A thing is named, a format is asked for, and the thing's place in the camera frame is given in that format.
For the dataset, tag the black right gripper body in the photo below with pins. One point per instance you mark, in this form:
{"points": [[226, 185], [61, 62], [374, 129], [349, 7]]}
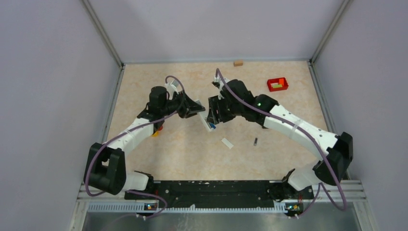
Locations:
{"points": [[225, 110]]}

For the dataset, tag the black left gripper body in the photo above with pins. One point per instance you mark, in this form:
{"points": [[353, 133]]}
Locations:
{"points": [[179, 104]]}

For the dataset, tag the white remote control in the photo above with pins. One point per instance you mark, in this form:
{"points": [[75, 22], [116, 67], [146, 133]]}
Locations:
{"points": [[203, 117]]}

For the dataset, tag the white battery cover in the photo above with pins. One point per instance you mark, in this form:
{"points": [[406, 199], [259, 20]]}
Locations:
{"points": [[227, 143]]}

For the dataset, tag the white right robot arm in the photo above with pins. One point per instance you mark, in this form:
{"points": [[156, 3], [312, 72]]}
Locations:
{"points": [[334, 152]]}

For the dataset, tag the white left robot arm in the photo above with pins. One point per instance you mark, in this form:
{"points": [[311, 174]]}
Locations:
{"points": [[106, 164]]}

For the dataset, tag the yellow traffic light toy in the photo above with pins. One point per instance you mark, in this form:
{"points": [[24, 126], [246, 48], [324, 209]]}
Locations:
{"points": [[155, 134]]}

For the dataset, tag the red plastic bin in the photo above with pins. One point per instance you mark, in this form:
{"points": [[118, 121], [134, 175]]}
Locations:
{"points": [[277, 84]]}

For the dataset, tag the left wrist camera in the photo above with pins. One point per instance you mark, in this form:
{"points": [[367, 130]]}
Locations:
{"points": [[171, 87]]}

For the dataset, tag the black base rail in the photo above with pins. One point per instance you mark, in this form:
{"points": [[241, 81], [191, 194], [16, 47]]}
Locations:
{"points": [[222, 193]]}

